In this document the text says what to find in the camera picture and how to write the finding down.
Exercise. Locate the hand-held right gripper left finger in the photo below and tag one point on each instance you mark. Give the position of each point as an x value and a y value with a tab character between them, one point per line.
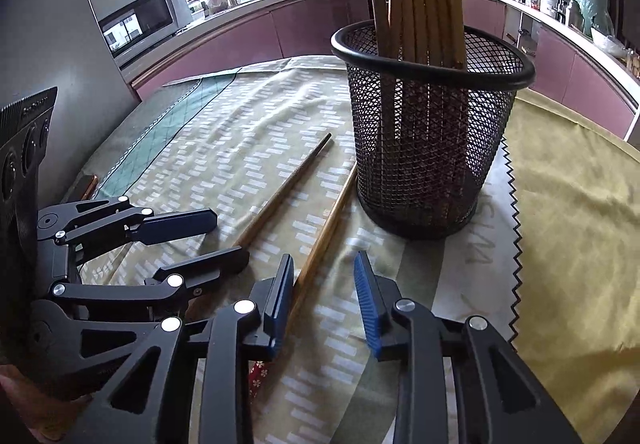
282	304

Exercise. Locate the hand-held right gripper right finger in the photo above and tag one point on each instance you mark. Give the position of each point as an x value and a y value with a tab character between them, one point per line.
367	309

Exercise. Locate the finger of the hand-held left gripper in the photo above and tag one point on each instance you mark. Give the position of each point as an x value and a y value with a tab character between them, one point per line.
215	264
175	226

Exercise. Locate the light wooden chopstick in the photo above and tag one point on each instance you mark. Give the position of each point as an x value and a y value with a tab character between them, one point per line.
325	234

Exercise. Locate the dark wooden chopstick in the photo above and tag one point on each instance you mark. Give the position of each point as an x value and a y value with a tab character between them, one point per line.
285	184

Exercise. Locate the black mesh utensil holder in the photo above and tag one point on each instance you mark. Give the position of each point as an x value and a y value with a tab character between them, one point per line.
492	133

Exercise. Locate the person's left forearm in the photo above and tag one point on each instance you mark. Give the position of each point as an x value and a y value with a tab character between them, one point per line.
30	414

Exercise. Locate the patterned beige tablecloth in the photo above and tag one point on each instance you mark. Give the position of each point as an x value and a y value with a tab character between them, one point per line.
240	148

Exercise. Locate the grey refrigerator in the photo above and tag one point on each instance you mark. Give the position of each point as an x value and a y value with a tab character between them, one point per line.
60	23

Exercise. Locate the silver microwave oven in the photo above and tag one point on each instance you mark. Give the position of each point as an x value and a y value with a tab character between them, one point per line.
145	23

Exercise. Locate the yellow cloth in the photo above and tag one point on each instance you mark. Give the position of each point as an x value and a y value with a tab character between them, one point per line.
575	224

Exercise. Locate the pink kitchen cabinets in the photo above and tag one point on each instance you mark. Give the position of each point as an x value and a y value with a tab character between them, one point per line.
300	23

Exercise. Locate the green food cover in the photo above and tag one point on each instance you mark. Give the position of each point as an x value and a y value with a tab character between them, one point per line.
590	8

